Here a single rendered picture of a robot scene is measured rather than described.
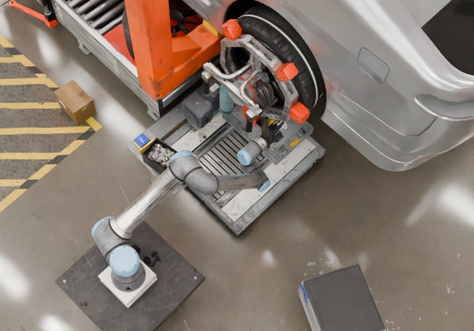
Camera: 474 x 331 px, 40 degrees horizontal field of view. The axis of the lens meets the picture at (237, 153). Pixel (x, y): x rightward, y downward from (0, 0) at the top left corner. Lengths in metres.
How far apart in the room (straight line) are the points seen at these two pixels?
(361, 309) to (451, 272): 0.81
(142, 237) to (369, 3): 1.87
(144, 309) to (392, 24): 2.01
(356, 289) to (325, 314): 0.23
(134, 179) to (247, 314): 1.15
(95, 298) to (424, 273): 2.01
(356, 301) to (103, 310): 1.41
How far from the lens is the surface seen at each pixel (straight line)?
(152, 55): 3.56
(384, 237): 4.29
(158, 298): 3.73
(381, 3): 2.93
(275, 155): 4.22
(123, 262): 3.43
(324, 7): 3.05
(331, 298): 3.74
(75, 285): 3.81
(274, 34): 3.43
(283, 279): 4.08
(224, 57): 3.74
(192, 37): 4.02
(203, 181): 3.24
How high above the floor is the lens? 3.91
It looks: 64 degrees down
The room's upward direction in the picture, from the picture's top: 5 degrees clockwise
